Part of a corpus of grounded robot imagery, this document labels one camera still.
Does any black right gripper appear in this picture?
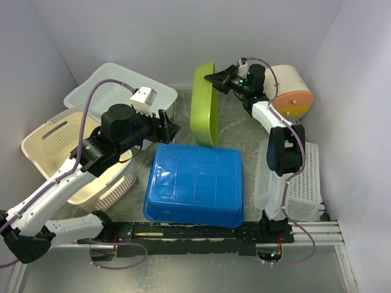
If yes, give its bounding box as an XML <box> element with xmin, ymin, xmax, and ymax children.
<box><xmin>204</xmin><ymin>66</ymin><xmax>250</xmax><ymax>96</ymax></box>

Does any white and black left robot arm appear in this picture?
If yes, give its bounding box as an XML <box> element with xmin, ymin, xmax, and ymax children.
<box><xmin>1</xmin><ymin>104</ymin><xmax>180</xmax><ymax>264</ymax></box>

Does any white perforated plastic basket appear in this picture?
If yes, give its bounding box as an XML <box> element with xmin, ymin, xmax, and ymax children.
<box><xmin>253</xmin><ymin>140</ymin><xmax>321</xmax><ymax>222</ymax></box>

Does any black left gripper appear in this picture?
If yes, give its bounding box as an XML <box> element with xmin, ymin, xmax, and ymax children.
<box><xmin>116</xmin><ymin>104</ymin><xmax>182</xmax><ymax>154</ymax></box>

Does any yellow pencil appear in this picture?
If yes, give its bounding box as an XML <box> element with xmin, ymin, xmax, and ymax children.
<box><xmin>134</xmin><ymin>232</ymin><xmax>164</xmax><ymax>237</ymax></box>

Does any green plastic tray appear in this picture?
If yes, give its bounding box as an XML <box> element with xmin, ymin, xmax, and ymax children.
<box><xmin>190</xmin><ymin>62</ymin><xmax>219</xmax><ymax>147</ymax></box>

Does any blue plastic tub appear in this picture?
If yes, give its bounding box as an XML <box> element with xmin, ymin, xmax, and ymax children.
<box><xmin>143</xmin><ymin>144</ymin><xmax>244</xmax><ymax>228</ymax></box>

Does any cream perforated laundry basket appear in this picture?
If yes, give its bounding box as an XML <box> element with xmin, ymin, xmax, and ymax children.
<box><xmin>21</xmin><ymin>108</ymin><xmax>137</xmax><ymax>212</ymax></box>

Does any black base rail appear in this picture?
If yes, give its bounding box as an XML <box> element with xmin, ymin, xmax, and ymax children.
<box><xmin>94</xmin><ymin>222</ymin><xmax>294</xmax><ymax>256</ymax></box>

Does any large white plastic tub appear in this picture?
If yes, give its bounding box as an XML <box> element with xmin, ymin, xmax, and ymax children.
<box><xmin>64</xmin><ymin>62</ymin><xmax>178</xmax><ymax>121</ymax></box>

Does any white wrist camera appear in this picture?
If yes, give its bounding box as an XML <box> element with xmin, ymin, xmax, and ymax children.
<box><xmin>238</xmin><ymin>57</ymin><xmax>249</xmax><ymax>78</ymax></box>
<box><xmin>130</xmin><ymin>87</ymin><xmax>157</xmax><ymax>117</ymax></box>

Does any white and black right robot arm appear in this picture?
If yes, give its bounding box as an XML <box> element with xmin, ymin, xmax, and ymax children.
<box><xmin>204</xmin><ymin>59</ymin><xmax>313</xmax><ymax>221</ymax></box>

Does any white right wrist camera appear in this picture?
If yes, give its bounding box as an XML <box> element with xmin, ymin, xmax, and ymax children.
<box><xmin>238</xmin><ymin>57</ymin><xmax>249</xmax><ymax>78</ymax></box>

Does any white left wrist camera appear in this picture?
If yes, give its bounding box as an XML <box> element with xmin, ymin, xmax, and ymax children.
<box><xmin>130</xmin><ymin>87</ymin><xmax>157</xmax><ymax>117</ymax></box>

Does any cream cylinder with orange lid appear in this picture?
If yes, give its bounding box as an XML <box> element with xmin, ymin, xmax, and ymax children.
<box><xmin>272</xmin><ymin>65</ymin><xmax>313</xmax><ymax>123</ymax></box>

